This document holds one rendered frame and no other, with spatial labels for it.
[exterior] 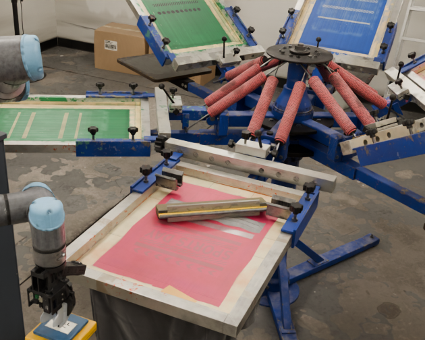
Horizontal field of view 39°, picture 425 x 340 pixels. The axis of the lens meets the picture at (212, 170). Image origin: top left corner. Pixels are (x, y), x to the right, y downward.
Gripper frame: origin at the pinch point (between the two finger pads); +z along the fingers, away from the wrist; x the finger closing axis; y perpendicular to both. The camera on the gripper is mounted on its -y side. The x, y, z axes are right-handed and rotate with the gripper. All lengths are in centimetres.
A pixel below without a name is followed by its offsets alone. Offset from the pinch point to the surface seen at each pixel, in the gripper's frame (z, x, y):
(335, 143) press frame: -4, 38, -138
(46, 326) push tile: 1.3, -2.8, 2.1
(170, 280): 2.3, 15.6, -30.3
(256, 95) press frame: -4, -11, -176
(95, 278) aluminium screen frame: -1.1, -1.3, -17.7
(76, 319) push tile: 1.3, 2.2, -3.5
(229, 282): 2.3, 31.1, -37.3
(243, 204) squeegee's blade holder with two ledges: -2, 21, -74
